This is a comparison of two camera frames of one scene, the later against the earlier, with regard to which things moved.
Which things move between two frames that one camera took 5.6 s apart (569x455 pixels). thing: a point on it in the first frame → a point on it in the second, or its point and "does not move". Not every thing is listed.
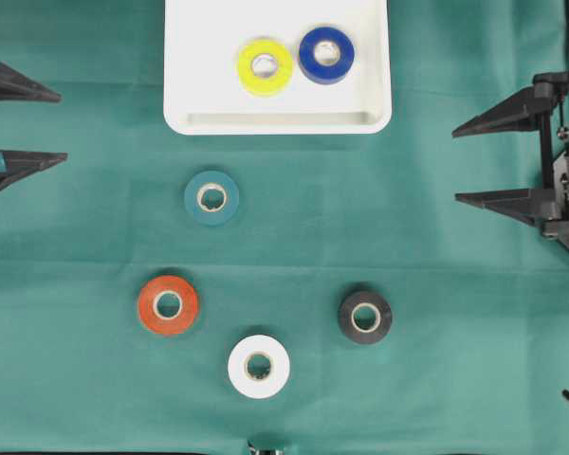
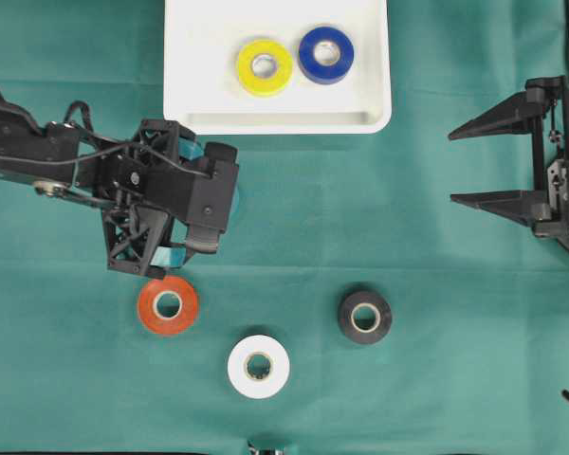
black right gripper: (563, 103) does not move
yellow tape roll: (265, 86) does not move
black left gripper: (10, 85) → (142, 197)
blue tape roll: (318, 72) does not move
